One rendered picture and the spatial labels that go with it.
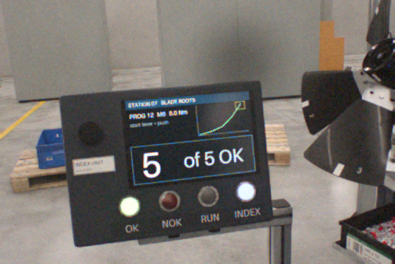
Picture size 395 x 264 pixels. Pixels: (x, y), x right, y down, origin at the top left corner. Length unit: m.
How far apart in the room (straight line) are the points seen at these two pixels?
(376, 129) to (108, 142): 0.81
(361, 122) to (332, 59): 8.26
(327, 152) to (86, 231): 0.77
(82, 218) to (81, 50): 7.55
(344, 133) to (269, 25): 5.65
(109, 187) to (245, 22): 6.18
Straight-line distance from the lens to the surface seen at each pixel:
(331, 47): 9.33
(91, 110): 0.51
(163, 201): 0.51
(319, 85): 1.40
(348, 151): 1.12
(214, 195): 0.51
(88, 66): 8.04
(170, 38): 6.42
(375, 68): 1.18
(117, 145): 0.50
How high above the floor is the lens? 1.33
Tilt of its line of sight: 15 degrees down
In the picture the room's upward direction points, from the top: 3 degrees counter-clockwise
